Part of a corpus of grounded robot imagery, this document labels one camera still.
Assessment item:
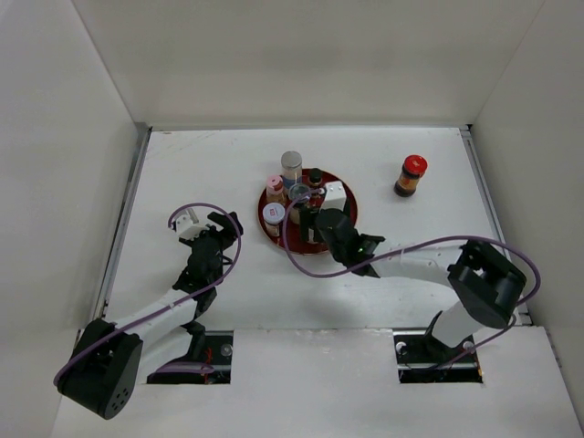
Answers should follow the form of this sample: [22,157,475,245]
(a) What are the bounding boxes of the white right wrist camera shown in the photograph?
[320,181,347,211]

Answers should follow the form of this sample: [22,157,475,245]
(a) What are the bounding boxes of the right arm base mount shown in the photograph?
[393,330,483,384]

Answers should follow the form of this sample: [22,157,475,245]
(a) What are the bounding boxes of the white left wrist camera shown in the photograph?
[172,213,202,240]

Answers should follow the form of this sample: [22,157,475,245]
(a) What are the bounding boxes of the small black cap pepper bottle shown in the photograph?
[308,168,323,198]

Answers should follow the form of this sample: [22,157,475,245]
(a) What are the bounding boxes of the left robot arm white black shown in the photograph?
[53,203,244,420]

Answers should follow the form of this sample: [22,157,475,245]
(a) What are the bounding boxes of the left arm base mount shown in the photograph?
[146,331,234,385]

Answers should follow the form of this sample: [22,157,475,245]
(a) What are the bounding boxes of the white lid red label jar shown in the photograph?
[262,203,286,238]

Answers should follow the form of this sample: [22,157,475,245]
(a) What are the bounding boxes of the pink lid spice shaker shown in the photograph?
[266,175,287,206]

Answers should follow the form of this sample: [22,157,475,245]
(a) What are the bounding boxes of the grey lid white powder jar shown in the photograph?
[288,183,310,225]

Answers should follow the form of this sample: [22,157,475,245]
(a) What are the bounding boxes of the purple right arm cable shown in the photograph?
[282,186,542,370]

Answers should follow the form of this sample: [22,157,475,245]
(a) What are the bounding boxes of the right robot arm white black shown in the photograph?
[312,209,527,361]

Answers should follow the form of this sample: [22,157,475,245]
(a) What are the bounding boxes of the red round tray gold emblem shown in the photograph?
[257,171,358,256]

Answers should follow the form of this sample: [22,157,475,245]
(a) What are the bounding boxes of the aluminium table edge rail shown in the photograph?
[89,122,152,321]

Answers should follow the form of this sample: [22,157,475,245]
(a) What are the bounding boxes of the blue label silver lid jar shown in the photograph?
[280,151,302,189]

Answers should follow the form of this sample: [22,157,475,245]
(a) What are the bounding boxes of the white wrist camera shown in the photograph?
[172,213,202,240]
[320,181,347,211]

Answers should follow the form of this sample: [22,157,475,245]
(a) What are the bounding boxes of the red lid dark sauce jar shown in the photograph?
[394,154,428,197]

